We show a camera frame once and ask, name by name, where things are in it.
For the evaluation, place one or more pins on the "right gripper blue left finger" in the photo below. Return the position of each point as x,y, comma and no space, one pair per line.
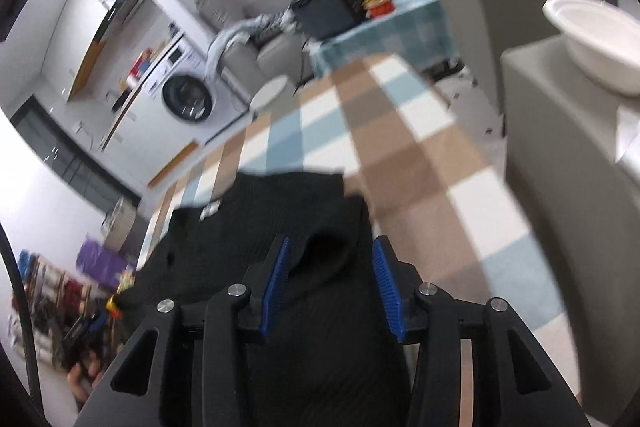
265,282

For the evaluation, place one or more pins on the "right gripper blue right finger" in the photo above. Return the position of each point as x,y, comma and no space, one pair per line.
397,283

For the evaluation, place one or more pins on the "black knit sweater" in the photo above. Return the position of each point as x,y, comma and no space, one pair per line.
303,248

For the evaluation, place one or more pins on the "checkered table cloth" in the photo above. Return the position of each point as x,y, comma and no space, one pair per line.
428,186

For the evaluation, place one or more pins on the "purple bag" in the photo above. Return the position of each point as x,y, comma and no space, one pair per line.
100,264

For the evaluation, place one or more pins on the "white round stool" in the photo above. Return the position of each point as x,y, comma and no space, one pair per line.
268,93

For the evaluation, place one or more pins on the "grey cabinet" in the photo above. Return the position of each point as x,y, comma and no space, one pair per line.
561,156

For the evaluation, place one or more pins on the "white washing machine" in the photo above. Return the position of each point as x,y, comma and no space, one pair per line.
177,103

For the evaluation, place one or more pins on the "grey sofa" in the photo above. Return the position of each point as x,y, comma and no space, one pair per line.
247,67

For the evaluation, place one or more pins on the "teal checkered side table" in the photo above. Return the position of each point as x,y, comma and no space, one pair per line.
416,30

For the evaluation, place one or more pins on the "red bowl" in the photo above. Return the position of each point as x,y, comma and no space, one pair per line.
378,8

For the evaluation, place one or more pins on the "black box on side table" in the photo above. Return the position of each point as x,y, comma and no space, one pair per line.
324,19

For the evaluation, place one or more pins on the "white kitchen cabinets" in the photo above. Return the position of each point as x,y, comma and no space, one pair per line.
92,47

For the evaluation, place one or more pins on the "white basin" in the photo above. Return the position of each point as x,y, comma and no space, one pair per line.
602,40

